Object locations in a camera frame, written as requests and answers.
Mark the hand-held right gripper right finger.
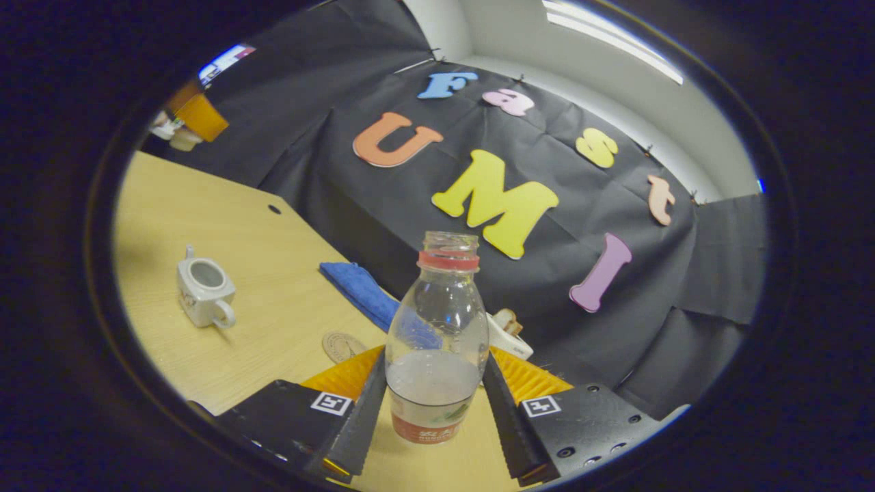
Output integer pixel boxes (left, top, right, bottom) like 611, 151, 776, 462
482, 348, 662, 484

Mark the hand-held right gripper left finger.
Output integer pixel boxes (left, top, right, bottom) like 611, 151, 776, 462
217, 345, 388, 479

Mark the round coaster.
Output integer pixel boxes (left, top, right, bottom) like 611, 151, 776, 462
322, 331, 368, 364

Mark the clear plastic water bottle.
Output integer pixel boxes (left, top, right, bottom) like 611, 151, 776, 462
384, 231, 490, 445

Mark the white ceramic teacup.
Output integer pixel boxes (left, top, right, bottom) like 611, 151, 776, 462
176, 245, 237, 329

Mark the computer monitor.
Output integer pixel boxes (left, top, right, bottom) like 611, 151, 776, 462
198, 44, 257, 86

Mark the white toaster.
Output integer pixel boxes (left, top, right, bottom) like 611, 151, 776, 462
487, 309, 534, 361

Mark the blue towel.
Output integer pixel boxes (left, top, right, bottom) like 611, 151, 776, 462
319, 262, 404, 333

